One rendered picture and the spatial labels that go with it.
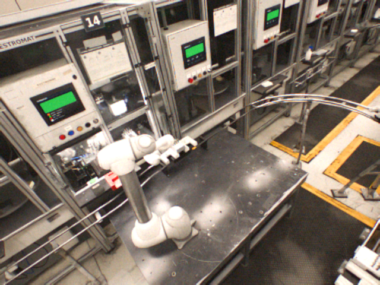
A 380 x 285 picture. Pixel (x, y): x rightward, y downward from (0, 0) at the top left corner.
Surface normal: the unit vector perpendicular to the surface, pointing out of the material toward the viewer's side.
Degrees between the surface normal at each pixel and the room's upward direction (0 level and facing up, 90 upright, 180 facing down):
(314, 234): 0
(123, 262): 0
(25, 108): 90
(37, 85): 90
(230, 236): 0
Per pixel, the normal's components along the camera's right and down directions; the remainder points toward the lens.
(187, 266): -0.14, -0.76
